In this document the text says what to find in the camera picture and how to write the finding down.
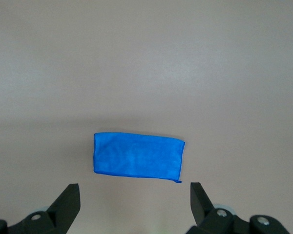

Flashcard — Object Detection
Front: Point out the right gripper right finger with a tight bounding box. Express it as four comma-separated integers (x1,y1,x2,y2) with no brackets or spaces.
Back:
185,182,253,234

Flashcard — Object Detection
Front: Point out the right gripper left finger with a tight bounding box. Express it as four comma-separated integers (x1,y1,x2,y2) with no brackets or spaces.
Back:
9,183,82,234

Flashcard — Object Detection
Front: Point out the blue microfibre towel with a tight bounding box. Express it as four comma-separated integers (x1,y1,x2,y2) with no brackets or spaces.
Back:
92,132,186,184

